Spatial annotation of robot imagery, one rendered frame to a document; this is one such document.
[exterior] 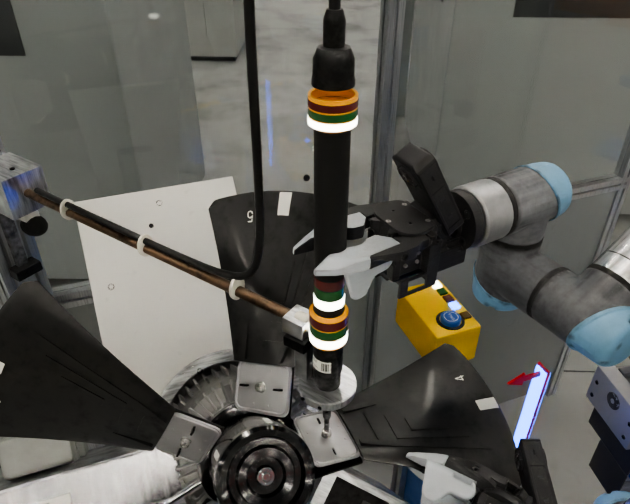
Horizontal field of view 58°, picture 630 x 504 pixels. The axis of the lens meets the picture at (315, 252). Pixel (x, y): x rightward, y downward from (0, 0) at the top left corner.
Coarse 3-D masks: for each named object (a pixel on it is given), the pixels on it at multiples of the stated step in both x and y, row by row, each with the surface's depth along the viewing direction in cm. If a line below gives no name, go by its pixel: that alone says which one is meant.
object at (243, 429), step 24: (240, 432) 66; (264, 432) 66; (288, 432) 67; (240, 456) 66; (264, 456) 66; (288, 456) 67; (312, 456) 67; (216, 480) 64; (240, 480) 65; (288, 480) 66; (312, 480) 67
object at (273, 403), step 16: (240, 368) 76; (256, 368) 74; (272, 368) 73; (288, 368) 71; (272, 384) 72; (288, 384) 71; (240, 400) 75; (256, 400) 73; (272, 400) 72; (288, 400) 70
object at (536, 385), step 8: (536, 368) 85; (544, 376) 84; (536, 384) 86; (528, 392) 88; (536, 392) 86; (528, 400) 89; (536, 400) 87; (528, 408) 89; (520, 416) 91; (528, 416) 89; (520, 424) 92; (528, 424) 90; (520, 432) 92
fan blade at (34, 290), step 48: (0, 336) 63; (48, 336) 63; (0, 384) 65; (48, 384) 65; (96, 384) 65; (144, 384) 65; (0, 432) 68; (48, 432) 69; (96, 432) 69; (144, 432) 69
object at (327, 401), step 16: (288, 320) 64; (288, 336) 65; (304, 336) 65; (304, 352) 65; (304, 368) 67; (304, 384) 68; (352, 384) 68; (304, 400) 67; (320, 400) 66; (336, 400) 66
